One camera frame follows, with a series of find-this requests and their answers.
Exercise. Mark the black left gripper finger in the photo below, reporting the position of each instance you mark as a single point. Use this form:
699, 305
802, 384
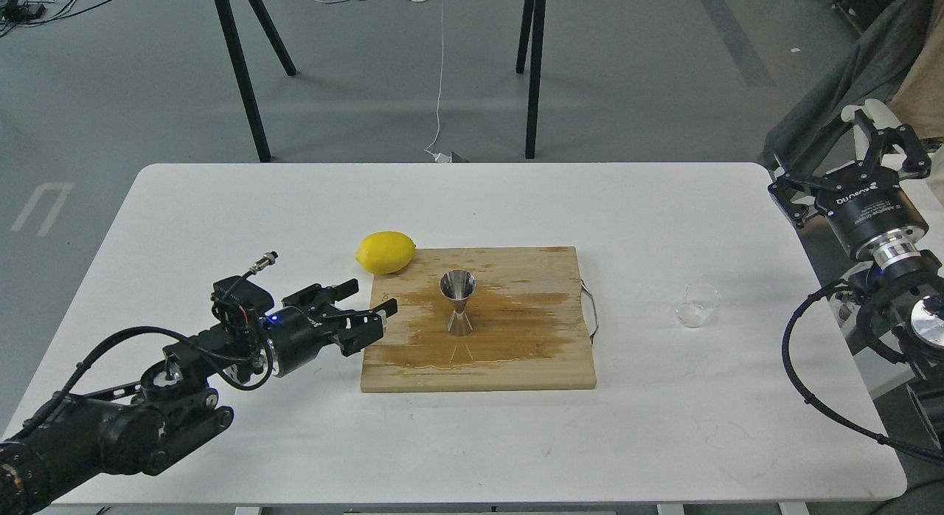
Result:
353, 331
316, 295

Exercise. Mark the person in tan shirt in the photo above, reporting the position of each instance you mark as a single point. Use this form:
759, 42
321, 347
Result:
919, 101

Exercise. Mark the small clear glass cup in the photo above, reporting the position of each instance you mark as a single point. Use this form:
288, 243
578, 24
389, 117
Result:
697, 306

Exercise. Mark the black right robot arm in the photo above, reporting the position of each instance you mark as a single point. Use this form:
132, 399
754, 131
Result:
901, 331

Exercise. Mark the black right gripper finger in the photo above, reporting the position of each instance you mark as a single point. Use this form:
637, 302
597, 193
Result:
796, 195
878, 133

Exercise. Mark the black metal trestle table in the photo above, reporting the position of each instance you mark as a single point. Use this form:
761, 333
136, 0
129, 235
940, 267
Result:
367, 45

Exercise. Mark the yellow lemon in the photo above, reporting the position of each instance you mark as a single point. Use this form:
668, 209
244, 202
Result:
386, 252

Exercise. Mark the wooden cutting board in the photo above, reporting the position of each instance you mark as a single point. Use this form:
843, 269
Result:
528, 333

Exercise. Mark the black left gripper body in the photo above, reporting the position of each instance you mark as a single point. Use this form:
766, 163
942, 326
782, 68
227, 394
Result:
296, 338

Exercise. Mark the steel double jigger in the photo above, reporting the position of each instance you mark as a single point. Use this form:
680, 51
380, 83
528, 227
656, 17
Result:
457, 286

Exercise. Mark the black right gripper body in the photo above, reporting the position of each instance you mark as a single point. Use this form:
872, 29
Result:
860, 208

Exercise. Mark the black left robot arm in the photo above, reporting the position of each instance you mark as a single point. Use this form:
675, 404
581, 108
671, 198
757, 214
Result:
148, 425

